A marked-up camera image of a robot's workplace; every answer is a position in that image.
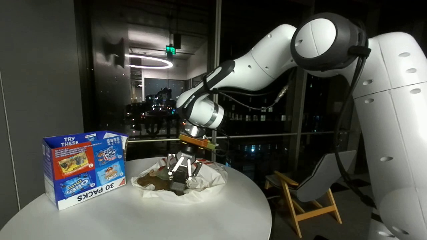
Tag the brown and green plush toy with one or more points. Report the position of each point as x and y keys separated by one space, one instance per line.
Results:
x=151 y=182

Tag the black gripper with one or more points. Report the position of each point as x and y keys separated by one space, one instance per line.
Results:
x=189 y=155

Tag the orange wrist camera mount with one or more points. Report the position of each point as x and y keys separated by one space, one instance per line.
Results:
x=198 y=142

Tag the dark metal window post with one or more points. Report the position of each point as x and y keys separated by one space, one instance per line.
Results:
x=218 y=35

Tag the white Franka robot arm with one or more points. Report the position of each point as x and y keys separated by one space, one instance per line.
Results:
x=392 y=134

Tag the grey felt block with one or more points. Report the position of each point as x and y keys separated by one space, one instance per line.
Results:
x=179 y=184

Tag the blue snack pack box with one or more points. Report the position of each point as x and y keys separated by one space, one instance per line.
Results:
x=85 y=168

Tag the green exit sign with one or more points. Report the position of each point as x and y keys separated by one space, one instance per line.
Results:
x=171 y=50

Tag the white and orange plastic bag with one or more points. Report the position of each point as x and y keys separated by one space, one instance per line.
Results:
x=209 y=180

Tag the round white pedestal table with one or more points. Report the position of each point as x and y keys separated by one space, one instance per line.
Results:
x=134 y=218

